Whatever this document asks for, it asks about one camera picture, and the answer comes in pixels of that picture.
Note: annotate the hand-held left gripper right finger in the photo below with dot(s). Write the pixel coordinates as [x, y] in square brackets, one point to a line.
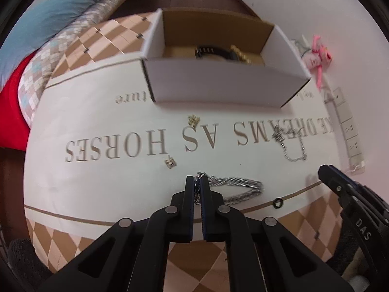
[206, 210]

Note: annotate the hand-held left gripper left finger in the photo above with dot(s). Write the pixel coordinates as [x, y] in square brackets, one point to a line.
[189, 206]

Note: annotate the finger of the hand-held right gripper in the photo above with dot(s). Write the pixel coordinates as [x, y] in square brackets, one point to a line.
[332, 178]

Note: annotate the white cardboard box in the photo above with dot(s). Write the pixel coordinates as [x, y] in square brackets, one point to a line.
[218, 79]

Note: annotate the white power strip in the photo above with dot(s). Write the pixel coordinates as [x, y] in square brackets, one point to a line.
[349, 127]

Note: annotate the printed checkered table mat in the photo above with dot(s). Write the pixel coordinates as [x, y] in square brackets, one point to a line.
[121, 188]

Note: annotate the pink plush toy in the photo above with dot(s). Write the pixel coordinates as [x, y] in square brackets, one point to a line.
[317, 56]

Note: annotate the black wrist watch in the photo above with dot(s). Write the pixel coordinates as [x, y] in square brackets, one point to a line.
[212, 51]

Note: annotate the dark fuzzy cloth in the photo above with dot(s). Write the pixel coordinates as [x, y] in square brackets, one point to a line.
[25, 258]

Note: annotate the red cloth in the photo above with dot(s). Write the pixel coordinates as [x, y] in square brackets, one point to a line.
[15, 106]

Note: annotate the plaid checked blanket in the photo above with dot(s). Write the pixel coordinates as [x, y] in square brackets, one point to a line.
[45, 57]

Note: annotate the blue duvet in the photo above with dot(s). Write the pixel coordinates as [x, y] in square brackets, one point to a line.
[54, 18]

